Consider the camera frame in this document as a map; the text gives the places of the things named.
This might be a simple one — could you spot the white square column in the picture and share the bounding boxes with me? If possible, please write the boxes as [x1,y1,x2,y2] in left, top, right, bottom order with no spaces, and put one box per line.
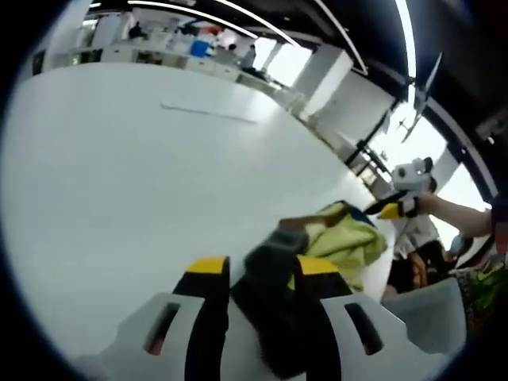
[292,42,355,118]

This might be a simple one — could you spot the person's patterned clothing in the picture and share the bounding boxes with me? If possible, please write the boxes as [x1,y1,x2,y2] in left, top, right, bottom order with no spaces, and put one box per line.
[456,198,508,333]

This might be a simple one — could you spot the hanging metal fixture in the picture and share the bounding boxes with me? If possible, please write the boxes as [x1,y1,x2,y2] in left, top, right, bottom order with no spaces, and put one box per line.
[398,51,445,144]

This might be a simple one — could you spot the black cloth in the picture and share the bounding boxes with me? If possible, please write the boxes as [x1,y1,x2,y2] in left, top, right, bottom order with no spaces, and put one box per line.
[231,201,389,381]

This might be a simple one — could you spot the grey chair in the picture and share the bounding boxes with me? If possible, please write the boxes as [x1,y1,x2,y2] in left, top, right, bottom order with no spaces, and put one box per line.
[381,276,466,355]

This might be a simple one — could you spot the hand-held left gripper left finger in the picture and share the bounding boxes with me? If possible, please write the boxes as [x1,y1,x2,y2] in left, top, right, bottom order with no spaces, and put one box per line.
[114,256,232,381]

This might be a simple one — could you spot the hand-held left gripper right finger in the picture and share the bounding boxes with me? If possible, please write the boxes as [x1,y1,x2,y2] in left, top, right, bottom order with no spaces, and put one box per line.
[294,256,432,381]

